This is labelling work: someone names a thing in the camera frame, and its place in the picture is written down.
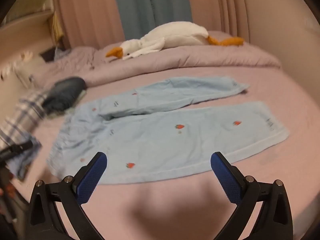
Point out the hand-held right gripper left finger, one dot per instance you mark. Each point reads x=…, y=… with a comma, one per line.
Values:
x=92, y=177

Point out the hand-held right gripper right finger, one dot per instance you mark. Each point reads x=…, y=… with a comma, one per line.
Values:
x=225, y=177

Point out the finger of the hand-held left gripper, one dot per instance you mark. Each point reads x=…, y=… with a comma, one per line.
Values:
x=17, y=148

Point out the light blue denim shorts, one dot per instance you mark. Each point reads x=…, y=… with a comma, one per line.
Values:
x=162, y=135

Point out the folded light denim jeans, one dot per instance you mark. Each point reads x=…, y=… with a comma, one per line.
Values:
x=25, y=160

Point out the blue plaid pillow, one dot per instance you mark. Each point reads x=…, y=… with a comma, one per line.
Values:
x=22, y=115

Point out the folded dark blue jeans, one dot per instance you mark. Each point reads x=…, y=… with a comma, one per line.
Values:
x=62, y=92

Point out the dark cloth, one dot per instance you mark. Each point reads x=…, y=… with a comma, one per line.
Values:
x=48, y=53

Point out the beige padded headboard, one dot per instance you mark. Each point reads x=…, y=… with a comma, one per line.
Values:
x=25, y=30

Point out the lilac duvet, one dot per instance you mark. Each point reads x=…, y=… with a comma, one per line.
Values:
x=175, y=62

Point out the yellow pleated cloth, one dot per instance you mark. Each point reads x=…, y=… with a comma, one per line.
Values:
x=57, y=27

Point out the white goose plush toy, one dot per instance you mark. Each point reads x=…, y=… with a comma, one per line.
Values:
x=175, y=35

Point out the pink curtain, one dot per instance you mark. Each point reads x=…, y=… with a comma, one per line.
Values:
x=220, y=5
x=90, y=12

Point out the blue curtain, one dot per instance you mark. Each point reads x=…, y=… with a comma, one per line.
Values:
x=150, y=5

